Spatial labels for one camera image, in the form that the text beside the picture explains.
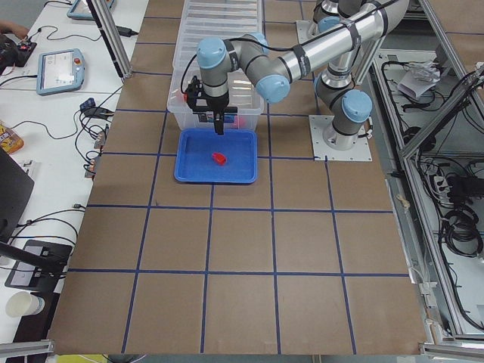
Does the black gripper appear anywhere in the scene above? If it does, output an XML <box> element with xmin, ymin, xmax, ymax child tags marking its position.
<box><xmin>185</xmin><ymin>76</ymin><xmax>229</xmax><ymax>135</ymax></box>

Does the red block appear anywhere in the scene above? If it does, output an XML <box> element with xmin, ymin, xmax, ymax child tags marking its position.
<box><xmin>234</xmin><ymin>116</ymin><xmax>247</xmax><ymax>129</ymax></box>
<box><xmin>211</xmin><ymin>152</ymin><xmax>227</xmax><ymax>166</ymax></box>

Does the clear plastic box lid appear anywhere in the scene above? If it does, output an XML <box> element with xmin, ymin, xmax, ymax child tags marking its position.
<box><xmin>172</xmin><ymin>0</ymin><xmax>262</xmax><ymax>70</ymax></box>

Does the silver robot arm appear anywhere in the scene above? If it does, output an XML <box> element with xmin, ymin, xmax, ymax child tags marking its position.
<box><xmin>181</xmin><ymin>1</ymin><xmax>408</xmax><ymax>150</ymax></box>
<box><xmin>312</xmin><ymin>0</ymin><xmax>363</xmax><ymax>35</ymax></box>

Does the clear plastic storage box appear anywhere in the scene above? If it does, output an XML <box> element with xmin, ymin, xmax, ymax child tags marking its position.
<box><xmin>166</xmin><ymin>68</ymin><xmax>265</xmax><ymax>132</ymax></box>

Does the blue plastic tray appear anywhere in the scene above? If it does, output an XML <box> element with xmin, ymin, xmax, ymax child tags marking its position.
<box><xmin>174</xmin><ymin>129</ymin><xmax>258</xmax><ymax>184</ymax></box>

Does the black power adapter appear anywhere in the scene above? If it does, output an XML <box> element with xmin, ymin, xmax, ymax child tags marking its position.
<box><xmin>116</xmin><ymin>26</ymin><xmax>138</xmax><ymax>37</ymax></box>

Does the blue teach pendant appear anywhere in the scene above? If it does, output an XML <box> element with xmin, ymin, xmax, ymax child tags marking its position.
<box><xmin>36</xmin><ymin>48</ymin><xmax>85</xmax><ymax>96</ymax></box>
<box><xmin>67</xmin><ymin>0</ymin><xmax>94</xmax><ymax>20</ymax></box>

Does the black laptop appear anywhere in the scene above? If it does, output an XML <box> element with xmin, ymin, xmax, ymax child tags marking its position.
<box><xmin>0</xmin><ymin>149</ymin><xmax>34</xmax><ymax>243</ymax></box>

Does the white paper cup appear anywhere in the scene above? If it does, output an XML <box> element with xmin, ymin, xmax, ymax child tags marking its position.
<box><xmin>5</xmin><ymin>291</ymin><xmax>45</xmax><ymax>318</ymax></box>

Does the black box handle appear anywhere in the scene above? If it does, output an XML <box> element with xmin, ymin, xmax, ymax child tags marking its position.
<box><xmin>192</xmin><ymin>106</ymin><xmax>238</xmax><ymax>114</ymax></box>

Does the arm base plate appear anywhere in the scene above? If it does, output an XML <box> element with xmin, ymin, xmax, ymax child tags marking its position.
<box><xmin>295</xmin><ymin>19</ymin><xmax>346</xmax><ymax>50</ymax></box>
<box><xmin>309</xmin><ymin>115</ymin><xmax>372</xmax><ymax>162</ymax></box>

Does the aluminium frame post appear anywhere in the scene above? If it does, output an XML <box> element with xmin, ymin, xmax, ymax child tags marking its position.
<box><xmin>87</xmin><ymin>0</ymin><xmax>132</xmax><ymax>80</ymax></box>

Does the black camera stand base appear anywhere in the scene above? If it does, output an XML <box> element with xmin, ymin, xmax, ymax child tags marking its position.
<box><xmin>1</xmin><ymin>239</ymin><xmax>73</xmax><ymax>292</ymax></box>

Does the black cable bundle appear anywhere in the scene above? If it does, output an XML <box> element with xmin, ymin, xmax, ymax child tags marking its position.
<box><xmin>438</xmin><ymin>203</ymin><xmax>481</xmax><ymax>258</ymax></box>

